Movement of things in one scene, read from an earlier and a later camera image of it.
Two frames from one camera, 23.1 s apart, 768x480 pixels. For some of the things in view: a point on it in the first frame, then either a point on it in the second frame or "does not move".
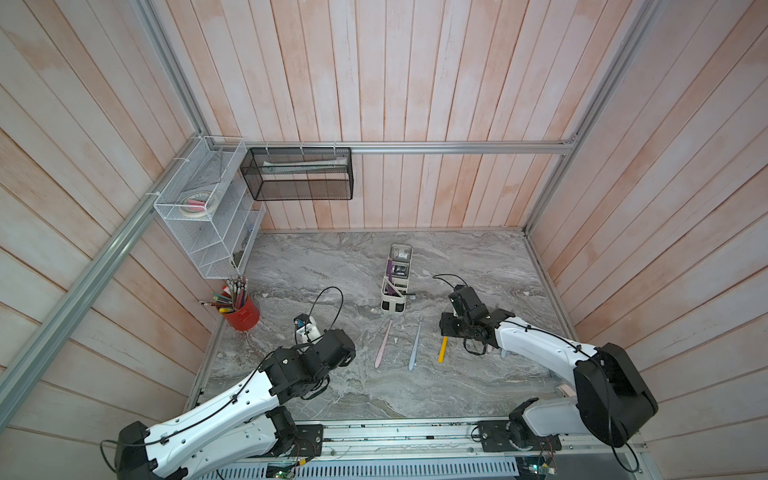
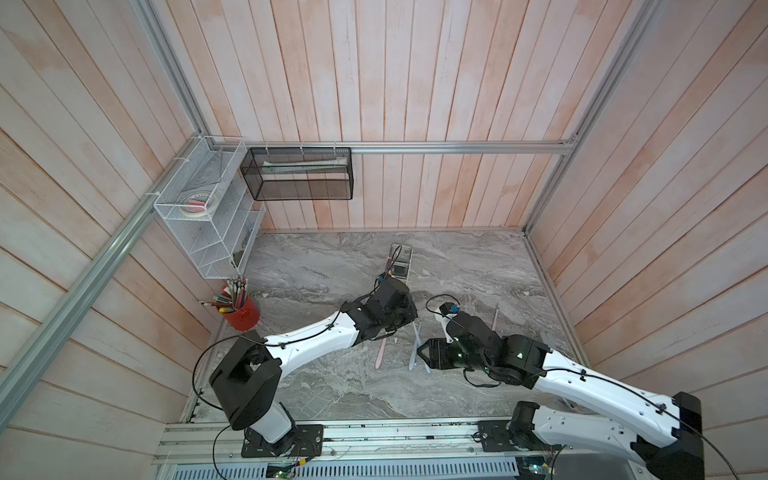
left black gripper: [353, 353] -> [411, 313]
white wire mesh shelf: [211, 207] does not move
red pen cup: [245, 318] does not move
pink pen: [383, 344] does not move
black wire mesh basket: [299, 173] does not move
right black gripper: [445, 324] -> [437, 350]
